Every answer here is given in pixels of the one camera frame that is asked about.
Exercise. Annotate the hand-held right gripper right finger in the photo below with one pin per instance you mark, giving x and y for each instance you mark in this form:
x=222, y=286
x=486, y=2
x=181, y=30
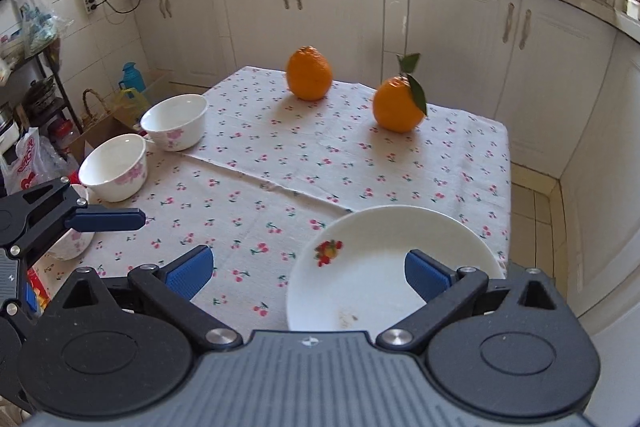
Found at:
x=425, y=277

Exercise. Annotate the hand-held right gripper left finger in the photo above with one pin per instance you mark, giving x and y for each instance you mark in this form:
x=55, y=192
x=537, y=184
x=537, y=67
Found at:
x=190, y=269

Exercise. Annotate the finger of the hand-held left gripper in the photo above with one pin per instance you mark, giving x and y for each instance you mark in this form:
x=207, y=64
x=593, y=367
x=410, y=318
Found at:
x=14, y=311
x=110, y=219

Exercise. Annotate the white pink-flower bowl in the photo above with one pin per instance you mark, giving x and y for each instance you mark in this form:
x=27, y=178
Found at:
x=114, y=167
x=75, y=246
x=175, y=119

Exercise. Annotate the stained white fruit-print plate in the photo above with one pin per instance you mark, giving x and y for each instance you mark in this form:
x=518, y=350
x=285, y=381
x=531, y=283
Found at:
x=360, y=277

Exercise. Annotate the red printed carton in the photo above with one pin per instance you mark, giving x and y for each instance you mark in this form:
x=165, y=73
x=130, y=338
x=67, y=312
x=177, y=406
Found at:
x=39, y=287

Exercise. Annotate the brown cardboard box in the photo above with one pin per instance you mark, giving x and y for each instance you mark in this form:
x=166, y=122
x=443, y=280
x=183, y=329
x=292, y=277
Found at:
x=100, y=134

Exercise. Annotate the red and white plastic bag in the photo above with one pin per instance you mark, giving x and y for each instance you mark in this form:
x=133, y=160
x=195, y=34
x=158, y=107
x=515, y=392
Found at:
x=30, y=167

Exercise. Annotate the wicker basket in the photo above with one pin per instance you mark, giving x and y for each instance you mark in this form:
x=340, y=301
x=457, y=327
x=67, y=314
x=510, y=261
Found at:
x=92, y=114

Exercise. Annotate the blue thermos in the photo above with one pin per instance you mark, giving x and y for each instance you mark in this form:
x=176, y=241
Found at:
x=132, y=79

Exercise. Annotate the black pan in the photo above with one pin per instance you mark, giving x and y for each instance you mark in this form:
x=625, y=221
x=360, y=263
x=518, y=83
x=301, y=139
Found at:
x=39, y=93

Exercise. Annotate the black metal shelf rack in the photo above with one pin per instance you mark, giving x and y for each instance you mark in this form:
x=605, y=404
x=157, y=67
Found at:
x=57, y=77

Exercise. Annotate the cherry-print tablecloth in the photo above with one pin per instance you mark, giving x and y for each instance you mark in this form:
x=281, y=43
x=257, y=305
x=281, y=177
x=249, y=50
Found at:
x=310, y=157

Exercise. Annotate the orange with green leaves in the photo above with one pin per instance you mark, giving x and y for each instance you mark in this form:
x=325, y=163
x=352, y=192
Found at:
x=397, y=107

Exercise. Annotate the clear hanging plastic bag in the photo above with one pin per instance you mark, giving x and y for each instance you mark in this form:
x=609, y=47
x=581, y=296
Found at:
x=35, y=17

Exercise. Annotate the white power strip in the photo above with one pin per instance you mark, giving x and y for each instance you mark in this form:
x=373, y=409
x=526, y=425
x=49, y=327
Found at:
x=90, y=1

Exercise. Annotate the bumpy-topped orange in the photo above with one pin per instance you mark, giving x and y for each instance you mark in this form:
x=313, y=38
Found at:
x=309, y=74

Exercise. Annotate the white tray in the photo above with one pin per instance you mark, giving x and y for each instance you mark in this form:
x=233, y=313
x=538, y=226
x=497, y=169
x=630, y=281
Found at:
x=632, y=9

